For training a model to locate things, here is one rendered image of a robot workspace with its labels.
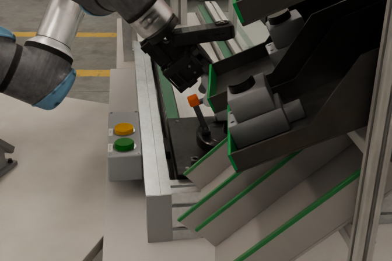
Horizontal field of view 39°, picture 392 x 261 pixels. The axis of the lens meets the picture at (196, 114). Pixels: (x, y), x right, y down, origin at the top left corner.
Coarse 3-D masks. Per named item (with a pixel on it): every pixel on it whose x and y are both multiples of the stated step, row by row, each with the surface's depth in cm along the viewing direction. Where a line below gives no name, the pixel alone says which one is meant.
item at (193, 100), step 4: (188, 96) 107; (192, 96) 106; (196, 96) 105; (188, 100) 105; (192, 100) 105; (196, 100) 105; (200, 100) 106; (192, 104) 106; (196, 104) 106; (200, 104) 106; (196, 108) 106; (200, 108) 108; (196, 112) 107; (200, 112) 107; (200, 116) 107; (200, 120) 108; (204, 120) 108; (200, 124) 108; (204, 124) 108; (204, 128) 108
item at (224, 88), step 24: (312, 0) 77; (336, 0) 77; (360, 0) 64; (312, 24) 66; (264, 48) 80; (288, 48) 67; (312, 48) 67; (216, 72) 82; (240, 72) 80; (264, 72) 76; (288, 72) 69; (216, 96) 70
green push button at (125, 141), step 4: (116, 140) 110; (120, 140) 110; (124, 140) 110; (128, 140) 110; (132, 140) 110; (116, 144) 109; (120, 144) 109; (124, 144) 109; (128, 144) 109; (132, 144) 109; (116, 148) 109; (120, 148) 108; (124, 148) 108; (128, 148) 109; (132, 148) 110
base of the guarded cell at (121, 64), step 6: (120, 18) 237; (120, 24) 228; (120, 30) 220; (132, 30) 220; (120, 36) 213; (132, 36) 213; (120, 42) 206; (132, 42) 206; (120, 48) 199; (132, 48) 199; (120, 54) 193; (120, 60) 188; (120, 66) 182; (126, 66) 182; (132, 66) 182
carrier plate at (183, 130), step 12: (168, 120) 120; (180, 120) 120; (192, 120) 120; (180, 132) 114; (192, 132) 114; (180, 144) 109; (192, 144) 109; (180, 156) 105; (192, 156) 105; (180, 168) 101
